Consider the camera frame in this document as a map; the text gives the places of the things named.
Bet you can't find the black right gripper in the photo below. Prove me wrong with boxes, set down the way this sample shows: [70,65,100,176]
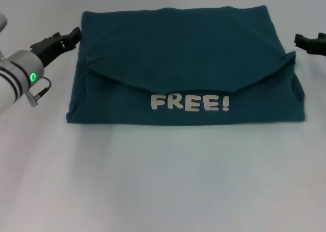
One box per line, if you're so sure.
[294,33,326,56]

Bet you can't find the left gripper cable with plug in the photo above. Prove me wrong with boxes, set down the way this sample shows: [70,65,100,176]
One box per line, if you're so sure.
[25,76,53,107]

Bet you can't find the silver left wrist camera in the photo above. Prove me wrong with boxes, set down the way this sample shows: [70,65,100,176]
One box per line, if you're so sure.
[0,13,8,33]

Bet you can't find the blue t-shirt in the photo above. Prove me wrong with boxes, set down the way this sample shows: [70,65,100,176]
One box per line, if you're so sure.
[65,5,306,127]

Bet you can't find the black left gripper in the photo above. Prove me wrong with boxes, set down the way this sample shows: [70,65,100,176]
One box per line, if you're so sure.
[30,27,83,67]

